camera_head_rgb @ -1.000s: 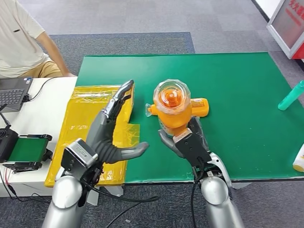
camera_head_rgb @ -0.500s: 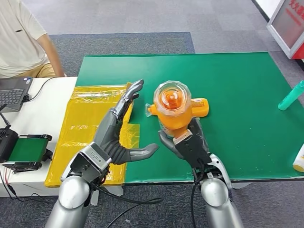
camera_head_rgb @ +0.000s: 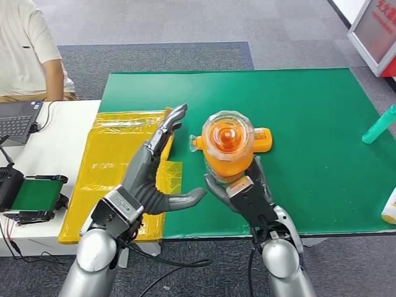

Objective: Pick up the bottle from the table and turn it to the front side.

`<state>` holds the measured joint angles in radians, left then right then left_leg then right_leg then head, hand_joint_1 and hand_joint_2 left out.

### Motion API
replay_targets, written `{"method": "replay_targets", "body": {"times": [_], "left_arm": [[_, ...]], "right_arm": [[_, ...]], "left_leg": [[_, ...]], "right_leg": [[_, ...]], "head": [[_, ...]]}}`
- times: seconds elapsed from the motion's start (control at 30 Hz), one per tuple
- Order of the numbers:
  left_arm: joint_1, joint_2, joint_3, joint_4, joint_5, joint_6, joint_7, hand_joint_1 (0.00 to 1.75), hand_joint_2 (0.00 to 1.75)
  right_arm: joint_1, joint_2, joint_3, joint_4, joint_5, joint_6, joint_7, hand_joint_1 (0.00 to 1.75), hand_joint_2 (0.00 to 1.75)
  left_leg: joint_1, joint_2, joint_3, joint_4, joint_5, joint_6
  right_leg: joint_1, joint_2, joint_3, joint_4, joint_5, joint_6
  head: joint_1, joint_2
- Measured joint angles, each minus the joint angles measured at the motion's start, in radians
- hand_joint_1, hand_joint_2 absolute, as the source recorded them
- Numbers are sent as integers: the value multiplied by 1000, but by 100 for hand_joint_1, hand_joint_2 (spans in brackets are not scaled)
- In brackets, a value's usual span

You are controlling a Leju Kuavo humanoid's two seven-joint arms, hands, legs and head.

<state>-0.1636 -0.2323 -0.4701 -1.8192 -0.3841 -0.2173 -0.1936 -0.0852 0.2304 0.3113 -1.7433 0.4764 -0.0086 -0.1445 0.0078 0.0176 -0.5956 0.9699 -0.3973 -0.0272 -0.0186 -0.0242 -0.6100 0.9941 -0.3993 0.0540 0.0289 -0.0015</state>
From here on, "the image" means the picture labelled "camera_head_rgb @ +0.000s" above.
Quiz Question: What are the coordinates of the yellow plastic bag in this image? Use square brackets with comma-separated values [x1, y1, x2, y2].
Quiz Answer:
[58, 107, 183, 245]

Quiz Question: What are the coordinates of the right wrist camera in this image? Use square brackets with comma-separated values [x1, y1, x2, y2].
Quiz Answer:
[226, 176, 279, 229]

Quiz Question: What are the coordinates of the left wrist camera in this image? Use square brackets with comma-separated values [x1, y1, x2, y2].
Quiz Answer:
[79, 184, 146, 239]

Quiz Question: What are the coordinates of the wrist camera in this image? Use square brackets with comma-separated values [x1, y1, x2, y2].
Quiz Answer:
[226, 176, 279, 229]
[79, 184, 146, 239]

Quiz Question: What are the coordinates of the person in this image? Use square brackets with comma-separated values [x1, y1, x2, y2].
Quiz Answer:
[0, 0, 77, 103]

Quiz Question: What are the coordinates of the red and white sign stand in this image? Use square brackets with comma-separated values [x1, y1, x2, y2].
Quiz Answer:
[347, 0, 396, 78]

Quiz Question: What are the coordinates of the black laptop cable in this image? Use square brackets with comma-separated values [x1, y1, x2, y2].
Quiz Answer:
[29, 100, 60, 134]

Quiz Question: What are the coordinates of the grey laptop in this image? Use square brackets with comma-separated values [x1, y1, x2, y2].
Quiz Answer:
[0, 100, 44, 147]

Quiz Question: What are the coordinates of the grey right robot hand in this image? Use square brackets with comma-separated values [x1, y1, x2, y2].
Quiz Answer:
[204, 155, 275, 214]

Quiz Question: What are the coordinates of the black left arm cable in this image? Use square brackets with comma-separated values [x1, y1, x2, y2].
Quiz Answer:
[117, 239, 214, 270]

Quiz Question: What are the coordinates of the small green belt conveyor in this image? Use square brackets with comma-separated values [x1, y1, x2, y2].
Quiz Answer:
[3, 174, 69, 226]

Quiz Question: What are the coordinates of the black fan box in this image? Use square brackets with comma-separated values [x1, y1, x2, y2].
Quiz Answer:
[0, 163, 24, 213]

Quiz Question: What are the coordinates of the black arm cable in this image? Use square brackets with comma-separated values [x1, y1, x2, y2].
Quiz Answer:
[117, 239, 214, 270]
[247, 227, 270, 297]

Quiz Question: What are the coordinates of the green table mat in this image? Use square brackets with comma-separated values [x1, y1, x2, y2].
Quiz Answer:
[98, 67, 396, 239]

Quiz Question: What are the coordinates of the orange bottle with clear cap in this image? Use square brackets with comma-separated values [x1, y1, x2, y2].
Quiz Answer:
[201, 110, 255, 185]
[189, 127, 273, 155]

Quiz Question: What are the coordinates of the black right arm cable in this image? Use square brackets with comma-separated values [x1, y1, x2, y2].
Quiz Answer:
[247, 227, 270, 297]

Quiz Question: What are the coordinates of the clear plastic hand cover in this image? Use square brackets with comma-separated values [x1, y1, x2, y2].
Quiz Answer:
[254, 155, 275, 204]

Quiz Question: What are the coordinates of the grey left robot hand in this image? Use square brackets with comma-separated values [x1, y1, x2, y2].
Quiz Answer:
[122, 103, 207, 216]

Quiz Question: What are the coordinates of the white bottle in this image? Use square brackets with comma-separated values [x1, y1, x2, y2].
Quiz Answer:
[381, 187, 396, 225]

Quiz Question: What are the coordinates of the teal bottle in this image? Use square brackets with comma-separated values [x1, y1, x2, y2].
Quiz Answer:
[362, 104, 396, 145]

